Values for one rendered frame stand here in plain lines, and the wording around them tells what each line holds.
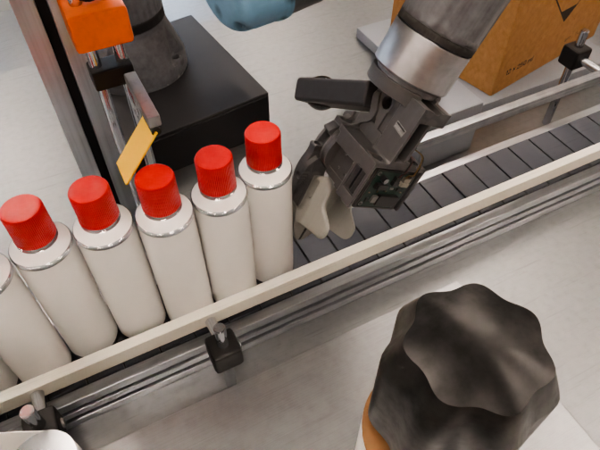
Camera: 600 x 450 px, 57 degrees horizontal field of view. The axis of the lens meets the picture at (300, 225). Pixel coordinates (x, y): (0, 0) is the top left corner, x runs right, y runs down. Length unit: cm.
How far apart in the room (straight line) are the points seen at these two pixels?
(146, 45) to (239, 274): 42
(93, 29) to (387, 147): 26
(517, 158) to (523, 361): 58
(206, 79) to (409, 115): 46
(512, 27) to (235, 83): 42
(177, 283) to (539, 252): 48
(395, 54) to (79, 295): 35
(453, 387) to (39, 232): 34
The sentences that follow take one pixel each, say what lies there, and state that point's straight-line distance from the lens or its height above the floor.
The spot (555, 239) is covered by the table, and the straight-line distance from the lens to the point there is 81.
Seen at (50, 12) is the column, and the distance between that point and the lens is 54.
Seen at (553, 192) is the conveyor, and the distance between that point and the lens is 80.
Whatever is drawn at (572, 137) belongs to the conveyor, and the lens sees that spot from 90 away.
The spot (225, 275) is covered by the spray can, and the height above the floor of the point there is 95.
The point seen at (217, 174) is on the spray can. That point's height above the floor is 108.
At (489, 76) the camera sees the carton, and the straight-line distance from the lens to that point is 97.
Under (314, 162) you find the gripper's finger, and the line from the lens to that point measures 54.
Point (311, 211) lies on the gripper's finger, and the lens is 57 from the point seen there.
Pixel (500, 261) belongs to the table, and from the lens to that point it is 76.
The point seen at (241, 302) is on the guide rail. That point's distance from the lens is 58.
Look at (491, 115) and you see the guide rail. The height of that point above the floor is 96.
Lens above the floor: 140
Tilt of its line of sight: 49 degrees down
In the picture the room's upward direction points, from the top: straight up
